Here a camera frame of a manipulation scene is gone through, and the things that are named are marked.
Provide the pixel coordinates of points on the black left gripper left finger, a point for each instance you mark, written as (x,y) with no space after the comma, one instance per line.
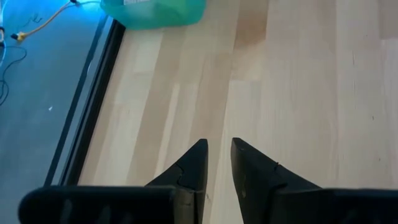
(189,174)

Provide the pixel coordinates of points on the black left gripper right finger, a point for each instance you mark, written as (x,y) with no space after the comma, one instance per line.
(255,180)

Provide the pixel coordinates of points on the teal plastic basket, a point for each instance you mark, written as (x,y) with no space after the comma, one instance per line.
(155,14)

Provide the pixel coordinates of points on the black aluminium table frame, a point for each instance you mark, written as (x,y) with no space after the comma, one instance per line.
(94,102)

